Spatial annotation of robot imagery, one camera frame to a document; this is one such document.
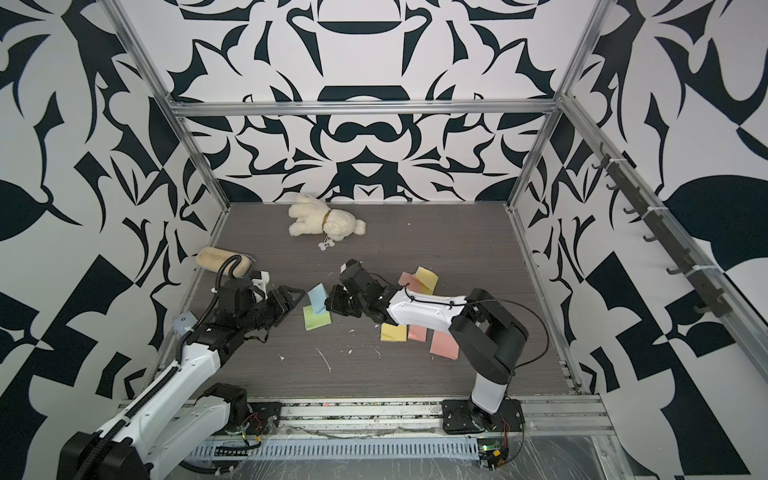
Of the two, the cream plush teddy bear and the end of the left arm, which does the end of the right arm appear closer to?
the end of the left arm

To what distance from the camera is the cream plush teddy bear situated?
1.05m

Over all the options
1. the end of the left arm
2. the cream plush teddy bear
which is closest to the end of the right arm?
the end of the left arm
